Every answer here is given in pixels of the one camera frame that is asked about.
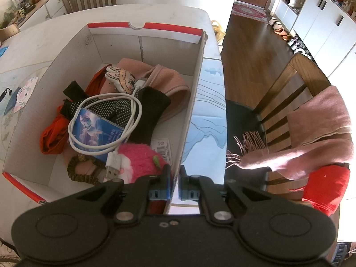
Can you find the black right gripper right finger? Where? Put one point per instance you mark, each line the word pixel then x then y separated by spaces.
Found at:
pixel 203 190

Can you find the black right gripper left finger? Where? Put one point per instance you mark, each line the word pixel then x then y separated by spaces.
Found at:
pixel 137 196

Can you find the pink fuzzy strawberry plush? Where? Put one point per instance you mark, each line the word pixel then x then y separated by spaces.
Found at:
pixel 138 160

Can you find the blue paperback book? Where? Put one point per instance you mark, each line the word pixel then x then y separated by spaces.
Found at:
pixel 93 130

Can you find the red and white cardboard box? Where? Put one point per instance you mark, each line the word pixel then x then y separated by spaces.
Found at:
pixel 97 44

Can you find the brown hair scrunchie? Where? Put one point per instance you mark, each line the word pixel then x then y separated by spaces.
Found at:
pixel 85 169

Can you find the wooden chair at right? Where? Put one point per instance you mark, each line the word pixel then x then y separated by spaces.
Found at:
pixel 298 82

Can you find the black dotted cloth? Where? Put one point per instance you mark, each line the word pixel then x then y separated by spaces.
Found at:
pixel 142 112

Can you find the red orange cloth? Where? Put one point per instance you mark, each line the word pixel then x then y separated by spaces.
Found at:
pixel 55 137

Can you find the beige bunny face plush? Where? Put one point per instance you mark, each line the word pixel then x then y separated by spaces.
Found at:
pixel 122 79

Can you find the red garment on chair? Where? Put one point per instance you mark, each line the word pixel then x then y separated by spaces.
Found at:
pixel 326 188

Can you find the pink fringed scarf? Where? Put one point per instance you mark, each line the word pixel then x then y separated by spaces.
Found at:
pixel 320 134

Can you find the white floral pouch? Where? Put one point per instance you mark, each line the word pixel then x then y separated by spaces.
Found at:
pixel 25 93

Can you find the yellow bag on floor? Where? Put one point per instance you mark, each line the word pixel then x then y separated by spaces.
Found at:
pixel 218 32

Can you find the red patterned rug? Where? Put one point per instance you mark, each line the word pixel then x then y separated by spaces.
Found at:
pixel 249 11

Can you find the white tall cabinet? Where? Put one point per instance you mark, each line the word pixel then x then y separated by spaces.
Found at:
pixel 324 32

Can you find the white sideboard with wooden top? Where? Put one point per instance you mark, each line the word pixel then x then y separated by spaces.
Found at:
pixel 44 10

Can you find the wooden box on table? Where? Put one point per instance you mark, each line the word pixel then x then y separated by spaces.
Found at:
pixel 8 32

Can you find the white handbag on shelf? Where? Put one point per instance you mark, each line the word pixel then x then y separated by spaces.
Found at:
pixel 296 3

